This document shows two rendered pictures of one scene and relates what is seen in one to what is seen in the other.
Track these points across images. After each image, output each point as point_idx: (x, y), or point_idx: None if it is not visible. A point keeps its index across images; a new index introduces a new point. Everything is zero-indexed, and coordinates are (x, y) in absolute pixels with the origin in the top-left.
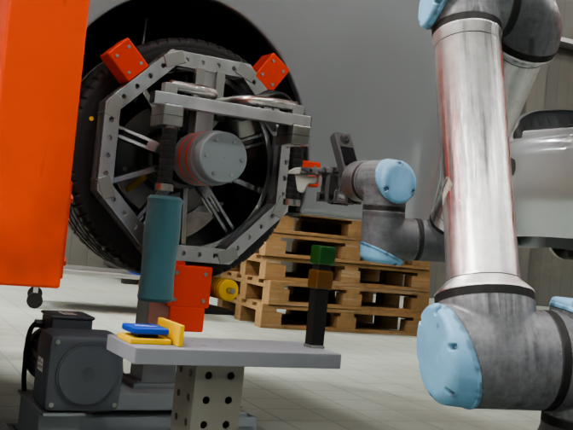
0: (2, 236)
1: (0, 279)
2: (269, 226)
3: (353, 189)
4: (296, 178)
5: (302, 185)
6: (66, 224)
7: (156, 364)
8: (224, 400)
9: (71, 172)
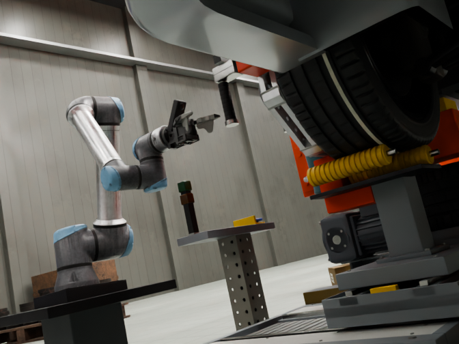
0: None
1: None
2: (276, 119)
3: None
4: (212, 123)
5: (208, 128)
6: (298, 168)
7: None
8: (226, 255)
9: (291, 145)
